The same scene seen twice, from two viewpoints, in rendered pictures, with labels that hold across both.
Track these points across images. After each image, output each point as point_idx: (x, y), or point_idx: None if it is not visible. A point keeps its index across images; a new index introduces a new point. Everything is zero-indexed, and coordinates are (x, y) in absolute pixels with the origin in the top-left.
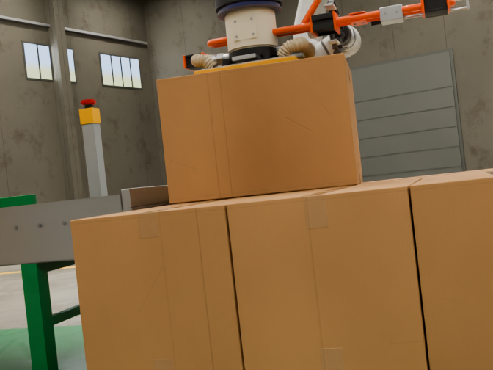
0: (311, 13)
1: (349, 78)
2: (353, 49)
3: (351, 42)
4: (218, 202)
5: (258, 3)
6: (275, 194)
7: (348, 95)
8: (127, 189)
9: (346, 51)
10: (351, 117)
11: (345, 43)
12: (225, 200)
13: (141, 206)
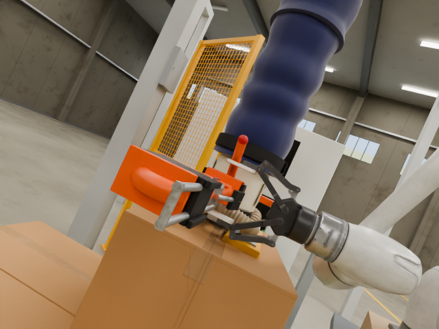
0: (228, 169)
1: (196, 274)
2: (346, 271)
3: (315, 250)
4: (35, 263)
5: (216, 148)
6: (57, 303)
7: (110, 268)
8: None
9: (338, 269)
10: (89, 296)
11: (306, 245)
12: (55, 273)
13: None
